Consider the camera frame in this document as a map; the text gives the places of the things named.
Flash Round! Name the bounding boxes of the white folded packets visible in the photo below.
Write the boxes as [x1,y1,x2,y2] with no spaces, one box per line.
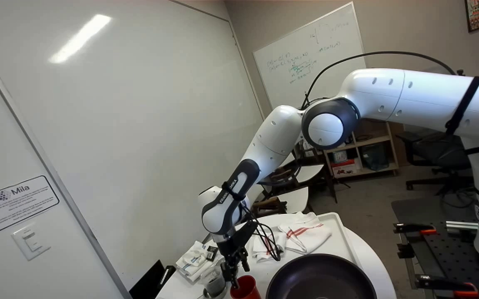
[175,239,217,284]

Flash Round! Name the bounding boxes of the large red-striped white cloth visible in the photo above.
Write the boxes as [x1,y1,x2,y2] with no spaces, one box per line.
[280,212,335,255]

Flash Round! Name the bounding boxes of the wooden shelf unit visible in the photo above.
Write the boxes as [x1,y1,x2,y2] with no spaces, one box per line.
[322,118,401,181]

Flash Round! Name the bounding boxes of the white wall sign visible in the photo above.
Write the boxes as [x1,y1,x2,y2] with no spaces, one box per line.
[0,174,62,234]

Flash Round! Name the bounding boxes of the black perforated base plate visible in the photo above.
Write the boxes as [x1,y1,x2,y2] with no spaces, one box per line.
[390,196,479,299]

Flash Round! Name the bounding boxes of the white light switch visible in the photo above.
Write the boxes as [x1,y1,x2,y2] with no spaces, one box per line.
[12,222,54,262]

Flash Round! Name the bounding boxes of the black orange clamp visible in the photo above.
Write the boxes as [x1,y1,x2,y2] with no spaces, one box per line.
[393,221,440,239]
[415,272,479,299]

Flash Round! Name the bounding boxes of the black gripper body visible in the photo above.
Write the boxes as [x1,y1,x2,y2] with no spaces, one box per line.
[217,219,260,262]

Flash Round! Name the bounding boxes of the black frying pan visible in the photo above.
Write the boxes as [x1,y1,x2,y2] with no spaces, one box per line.
[265,252,380,299]

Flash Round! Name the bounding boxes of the small red-striped white cloth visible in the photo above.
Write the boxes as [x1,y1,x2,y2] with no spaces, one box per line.
[250,229,290,262]

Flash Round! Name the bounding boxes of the silver metal bar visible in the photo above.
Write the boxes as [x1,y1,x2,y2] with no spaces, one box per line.
[445,219,479,234]

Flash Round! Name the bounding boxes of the black bin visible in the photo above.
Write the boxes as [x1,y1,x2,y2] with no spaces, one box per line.
[129,257,179,299]

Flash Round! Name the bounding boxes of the black office chair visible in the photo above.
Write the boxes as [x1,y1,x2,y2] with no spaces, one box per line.
[401,129,476,196]

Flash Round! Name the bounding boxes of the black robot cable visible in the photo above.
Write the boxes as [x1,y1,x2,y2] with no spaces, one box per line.
[243,49,460,262]

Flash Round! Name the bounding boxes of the large wall whiteboard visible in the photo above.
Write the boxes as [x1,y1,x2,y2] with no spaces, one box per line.
[253,0,368,111]

